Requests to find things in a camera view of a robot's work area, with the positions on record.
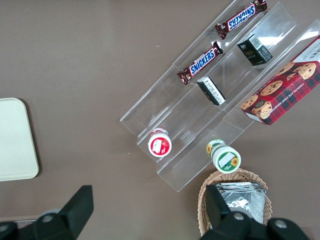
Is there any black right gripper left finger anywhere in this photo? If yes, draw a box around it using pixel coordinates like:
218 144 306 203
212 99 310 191
0 184 95 240

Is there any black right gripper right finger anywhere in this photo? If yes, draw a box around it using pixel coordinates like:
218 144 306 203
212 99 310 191
199 184 310 240

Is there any woven wicker basket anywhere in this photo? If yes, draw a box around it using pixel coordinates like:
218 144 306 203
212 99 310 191
198 168 272 238

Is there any cream plastic tray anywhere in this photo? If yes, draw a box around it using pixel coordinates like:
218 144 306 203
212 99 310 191
0 97 40 182

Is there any silver foil packet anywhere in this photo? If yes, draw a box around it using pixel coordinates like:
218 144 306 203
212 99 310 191
214 181 266 226

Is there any green sunflower yogurt cup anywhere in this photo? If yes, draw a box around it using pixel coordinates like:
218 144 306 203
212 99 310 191
205 138 242 174

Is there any red strawberry yogurt cup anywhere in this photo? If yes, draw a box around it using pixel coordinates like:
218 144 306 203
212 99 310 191
147 127 173 157

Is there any clear acrylic tiered display shelf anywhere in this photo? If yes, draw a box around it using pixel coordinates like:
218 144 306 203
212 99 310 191
119 0 320 193

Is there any small black carton box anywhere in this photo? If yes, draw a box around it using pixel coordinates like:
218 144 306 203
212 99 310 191
236 33 273 67
196 76 227 107

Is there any red tartan cookie box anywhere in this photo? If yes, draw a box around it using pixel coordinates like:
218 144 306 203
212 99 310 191
239 34 320 126

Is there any Snickers chocolate bar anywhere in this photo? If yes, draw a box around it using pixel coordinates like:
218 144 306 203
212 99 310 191
176 41 224 86
215 0 268 40

